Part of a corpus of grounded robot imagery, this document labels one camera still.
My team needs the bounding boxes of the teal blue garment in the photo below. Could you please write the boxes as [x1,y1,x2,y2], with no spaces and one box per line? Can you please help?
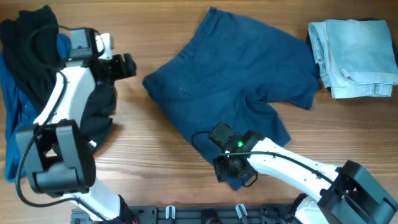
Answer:
[0,32,72,184]

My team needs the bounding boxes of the navy blue shorts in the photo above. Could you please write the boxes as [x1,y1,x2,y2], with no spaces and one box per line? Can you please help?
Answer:
[142,7,320,162]

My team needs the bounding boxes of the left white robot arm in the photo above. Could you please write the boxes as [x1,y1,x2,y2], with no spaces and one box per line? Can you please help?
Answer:
[16,27,139,223]

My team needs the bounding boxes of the black garment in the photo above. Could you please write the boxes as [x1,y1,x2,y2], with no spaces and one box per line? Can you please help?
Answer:
[1,5,116,149]

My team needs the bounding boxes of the folded light blue jeans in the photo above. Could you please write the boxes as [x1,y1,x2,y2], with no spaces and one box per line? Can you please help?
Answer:
[308,19,397,99]

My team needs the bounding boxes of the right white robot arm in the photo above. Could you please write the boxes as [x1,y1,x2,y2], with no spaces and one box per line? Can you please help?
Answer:
[208,123,397,223]

